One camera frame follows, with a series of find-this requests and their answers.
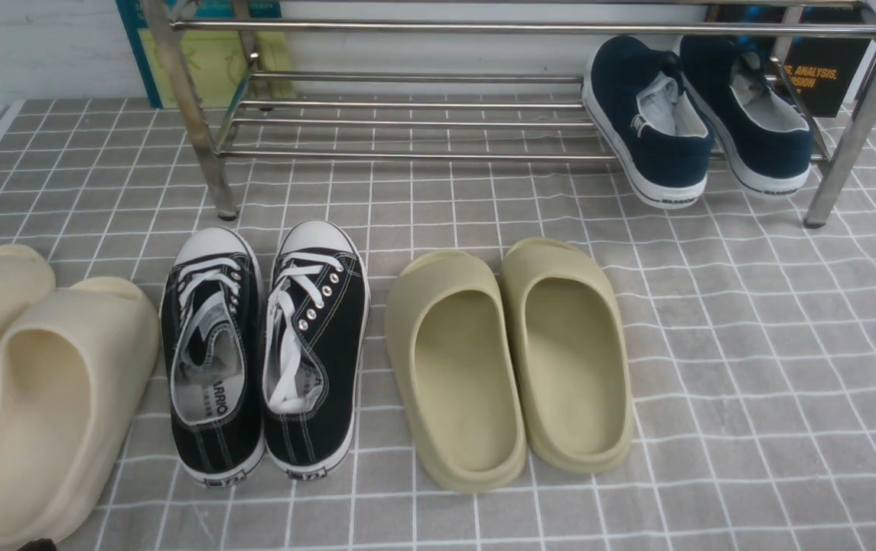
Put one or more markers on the navy slip-on shoe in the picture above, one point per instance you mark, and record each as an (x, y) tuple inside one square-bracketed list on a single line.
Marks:
[(766, 140), (637, 99)]

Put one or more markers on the left navy slip-on shoe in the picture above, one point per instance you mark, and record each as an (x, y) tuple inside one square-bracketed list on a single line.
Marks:
[(637, 99)]

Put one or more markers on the black book orange text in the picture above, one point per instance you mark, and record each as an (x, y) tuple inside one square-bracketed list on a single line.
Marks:
[(821, 69)]

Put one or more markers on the grey checkered floor mat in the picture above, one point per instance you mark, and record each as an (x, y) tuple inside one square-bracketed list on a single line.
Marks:
[(752, 341)]

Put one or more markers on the right navy slip-on shoe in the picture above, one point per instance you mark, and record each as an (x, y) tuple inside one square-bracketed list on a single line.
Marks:
[(766, 140)]

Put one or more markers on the black canvas sneaker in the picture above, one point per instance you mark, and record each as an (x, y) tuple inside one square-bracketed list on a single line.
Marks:
[(313, 336), (211, 323)]

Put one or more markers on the left olive green slipper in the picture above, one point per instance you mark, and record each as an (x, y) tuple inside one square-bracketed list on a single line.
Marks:
[(446, 338)]

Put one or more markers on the right olive green slipper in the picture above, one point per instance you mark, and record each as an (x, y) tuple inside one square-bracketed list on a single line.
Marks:
[(566, 337)]

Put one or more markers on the blue and yellow poster board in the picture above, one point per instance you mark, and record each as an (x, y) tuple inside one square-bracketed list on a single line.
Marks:
[(216, 59)]

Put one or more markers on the silver metal shoe rack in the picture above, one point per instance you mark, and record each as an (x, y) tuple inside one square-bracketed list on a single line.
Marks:
[(395, 88)]

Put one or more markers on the right cream foam slipper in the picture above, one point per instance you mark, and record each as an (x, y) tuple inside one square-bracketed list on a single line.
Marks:
[(73, 369)]

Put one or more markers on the olive green slipper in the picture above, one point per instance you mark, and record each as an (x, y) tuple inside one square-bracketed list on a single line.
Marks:
[(446, 338), (566, 337)]

